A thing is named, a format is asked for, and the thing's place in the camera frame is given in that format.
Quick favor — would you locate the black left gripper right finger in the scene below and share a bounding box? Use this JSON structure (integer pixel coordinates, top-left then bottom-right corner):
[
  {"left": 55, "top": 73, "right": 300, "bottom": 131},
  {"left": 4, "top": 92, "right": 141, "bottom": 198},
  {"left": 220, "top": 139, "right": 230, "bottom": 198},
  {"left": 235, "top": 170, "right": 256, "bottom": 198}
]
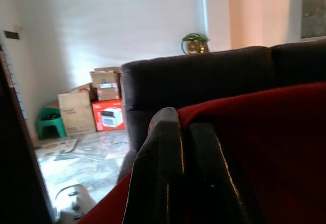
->
[{"left": 184, "top": 122, "right": 265, "bottom": 224}]

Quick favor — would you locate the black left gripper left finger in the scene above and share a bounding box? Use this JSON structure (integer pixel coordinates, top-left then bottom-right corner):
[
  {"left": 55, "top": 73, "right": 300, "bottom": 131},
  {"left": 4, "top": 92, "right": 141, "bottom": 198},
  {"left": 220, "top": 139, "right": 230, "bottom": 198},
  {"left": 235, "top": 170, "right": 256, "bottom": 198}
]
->
[{"left": 123, "top": 106, "right": 191, "bottom": 224}]

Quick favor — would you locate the red pillow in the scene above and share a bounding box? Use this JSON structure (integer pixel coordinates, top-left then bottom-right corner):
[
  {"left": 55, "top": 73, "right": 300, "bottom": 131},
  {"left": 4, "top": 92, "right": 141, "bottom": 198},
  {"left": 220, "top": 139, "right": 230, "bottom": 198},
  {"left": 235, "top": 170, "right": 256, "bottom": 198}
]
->
[{"left": 77, "top": 81, "right": 326, "bottom": 224}]

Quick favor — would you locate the patterned floor mat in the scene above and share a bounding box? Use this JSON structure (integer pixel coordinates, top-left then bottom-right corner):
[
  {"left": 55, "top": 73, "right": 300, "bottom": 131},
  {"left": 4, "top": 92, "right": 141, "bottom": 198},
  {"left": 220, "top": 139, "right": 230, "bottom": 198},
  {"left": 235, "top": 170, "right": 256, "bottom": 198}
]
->
[{"left": 34, "top": 138, "right": 78, "bottom": 156}]

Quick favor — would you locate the grey-brown fabric armchair sofa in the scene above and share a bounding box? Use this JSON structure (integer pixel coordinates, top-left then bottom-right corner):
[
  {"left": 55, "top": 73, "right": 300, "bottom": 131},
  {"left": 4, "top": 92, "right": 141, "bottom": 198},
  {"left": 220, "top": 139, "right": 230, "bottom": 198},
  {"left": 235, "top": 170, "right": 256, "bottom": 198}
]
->
[{"left": 117, "top": 38, "right": 326, "bottom": 184}]

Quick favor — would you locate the red printer carton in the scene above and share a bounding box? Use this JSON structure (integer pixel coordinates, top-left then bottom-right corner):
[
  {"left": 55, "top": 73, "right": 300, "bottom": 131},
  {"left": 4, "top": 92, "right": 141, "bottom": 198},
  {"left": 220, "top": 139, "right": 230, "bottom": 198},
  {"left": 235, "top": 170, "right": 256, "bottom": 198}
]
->
[{"left": 91, "top": 99, "right": 126, "bottom": 132}]

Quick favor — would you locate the small pale rounded object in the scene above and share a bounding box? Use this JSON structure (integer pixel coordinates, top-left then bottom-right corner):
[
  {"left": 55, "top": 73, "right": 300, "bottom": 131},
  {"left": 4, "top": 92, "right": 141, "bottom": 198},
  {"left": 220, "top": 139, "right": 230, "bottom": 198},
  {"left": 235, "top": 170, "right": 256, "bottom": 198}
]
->
[{"left": 56, "top": 184, "right": 97, "bottom": 224}]

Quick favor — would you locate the tall tan cardboard box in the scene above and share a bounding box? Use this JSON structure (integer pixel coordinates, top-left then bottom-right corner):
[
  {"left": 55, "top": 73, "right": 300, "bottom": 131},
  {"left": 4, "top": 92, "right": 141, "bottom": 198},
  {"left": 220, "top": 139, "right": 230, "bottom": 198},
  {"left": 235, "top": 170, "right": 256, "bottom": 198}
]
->
[{"left": 57, "top": 91, "right": 97, "bottom": 136}]

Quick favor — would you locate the brown cardboard box with label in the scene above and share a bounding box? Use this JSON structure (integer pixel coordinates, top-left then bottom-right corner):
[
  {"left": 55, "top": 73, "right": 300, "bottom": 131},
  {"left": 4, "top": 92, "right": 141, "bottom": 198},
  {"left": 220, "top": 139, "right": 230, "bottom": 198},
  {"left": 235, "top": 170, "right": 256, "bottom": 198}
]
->
[{"left": 89, "top": 66, "right": 123, "bottom": 101}]

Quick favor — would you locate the green plastic stool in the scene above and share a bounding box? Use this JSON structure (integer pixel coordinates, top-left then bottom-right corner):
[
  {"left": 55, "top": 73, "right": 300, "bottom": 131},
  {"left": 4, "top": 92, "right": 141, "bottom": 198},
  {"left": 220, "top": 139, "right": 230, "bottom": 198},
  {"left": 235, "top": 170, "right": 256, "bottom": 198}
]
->
[{"left": 35, "top": 105, "right": 67, "bottom": 141}]

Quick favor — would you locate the round gold green ornament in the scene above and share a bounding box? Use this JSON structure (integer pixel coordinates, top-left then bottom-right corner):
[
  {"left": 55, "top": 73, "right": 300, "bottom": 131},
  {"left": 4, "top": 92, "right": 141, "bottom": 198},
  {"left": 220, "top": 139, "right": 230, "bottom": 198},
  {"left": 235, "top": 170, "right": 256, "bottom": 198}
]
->
[{"left": 181, "top": 32, "right": 210, "bottom": 55}]

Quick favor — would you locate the dark wooden door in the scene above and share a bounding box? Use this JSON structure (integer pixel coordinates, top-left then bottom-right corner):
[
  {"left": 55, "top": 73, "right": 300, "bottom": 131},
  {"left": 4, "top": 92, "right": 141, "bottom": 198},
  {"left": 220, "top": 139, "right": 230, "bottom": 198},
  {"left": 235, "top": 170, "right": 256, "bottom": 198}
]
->
[{"left": 0, "top": 43, "right": 56, "bottom": 224}]

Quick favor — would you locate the dark wall plate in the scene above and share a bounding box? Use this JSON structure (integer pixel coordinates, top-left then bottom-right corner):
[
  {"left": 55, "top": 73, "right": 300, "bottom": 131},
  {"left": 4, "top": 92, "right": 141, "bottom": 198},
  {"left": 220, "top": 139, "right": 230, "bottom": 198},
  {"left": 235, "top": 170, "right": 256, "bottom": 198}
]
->
[{"left": 4, "top": 30, "right": 20, "bottom": 40}]

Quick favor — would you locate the large wall painting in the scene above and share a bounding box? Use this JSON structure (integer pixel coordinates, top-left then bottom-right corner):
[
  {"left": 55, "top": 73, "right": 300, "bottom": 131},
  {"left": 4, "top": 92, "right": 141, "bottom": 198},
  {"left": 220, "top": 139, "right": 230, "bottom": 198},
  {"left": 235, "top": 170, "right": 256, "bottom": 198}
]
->
[{"left": 300, "top": 0, "right": 326, "bottom": 40}]

